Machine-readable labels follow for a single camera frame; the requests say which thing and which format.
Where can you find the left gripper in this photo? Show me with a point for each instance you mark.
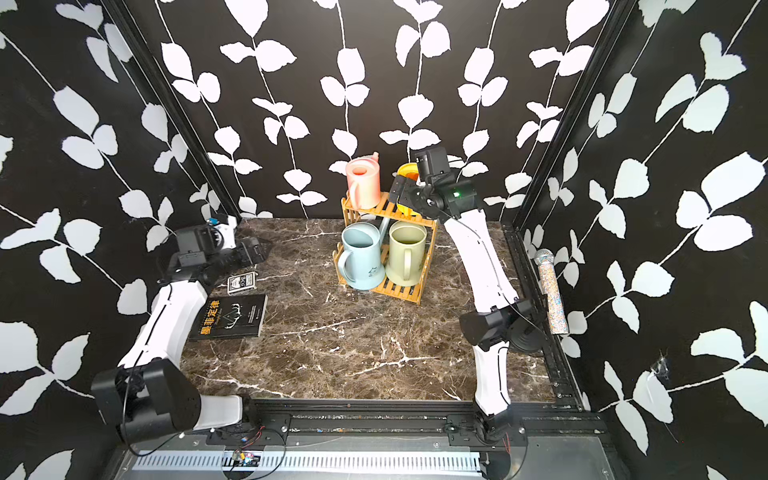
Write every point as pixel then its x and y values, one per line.
pixel 260 255

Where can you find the wooden slatted shelf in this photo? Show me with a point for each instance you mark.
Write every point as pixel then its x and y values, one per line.
pixel 389 210

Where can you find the blue playing card box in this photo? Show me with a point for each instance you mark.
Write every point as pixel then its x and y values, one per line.
pixel 241 282

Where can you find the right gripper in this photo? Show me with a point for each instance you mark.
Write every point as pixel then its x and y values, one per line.
pixel 397 188

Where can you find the pink watering can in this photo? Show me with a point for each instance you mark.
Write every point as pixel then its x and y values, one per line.
pixel 363 178

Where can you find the black front rail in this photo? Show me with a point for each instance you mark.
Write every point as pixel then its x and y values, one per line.
pixel 459 421

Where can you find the sage green watering can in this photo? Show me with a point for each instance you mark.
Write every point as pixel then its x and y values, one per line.
pixel 407 242

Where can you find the sprinkle filled clear tube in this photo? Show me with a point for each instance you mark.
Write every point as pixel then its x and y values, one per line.
pixel 558 324

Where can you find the yellow watering can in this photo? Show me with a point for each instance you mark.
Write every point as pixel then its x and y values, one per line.
pixel 410 171

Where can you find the light blue watering can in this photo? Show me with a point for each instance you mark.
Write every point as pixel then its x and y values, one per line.
pixel 360 262

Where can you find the white perforated front strip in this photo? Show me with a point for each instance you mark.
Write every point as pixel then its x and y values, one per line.
pixel 398 462

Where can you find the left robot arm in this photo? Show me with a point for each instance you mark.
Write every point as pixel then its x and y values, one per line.
pixel 147 395

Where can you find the black book yellow lettering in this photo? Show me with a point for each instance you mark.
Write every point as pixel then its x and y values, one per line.
pixel 230 317

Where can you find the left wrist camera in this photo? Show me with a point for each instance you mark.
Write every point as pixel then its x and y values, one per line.
pixel 223 232

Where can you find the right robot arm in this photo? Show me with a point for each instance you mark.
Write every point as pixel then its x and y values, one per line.
pixel 501 321

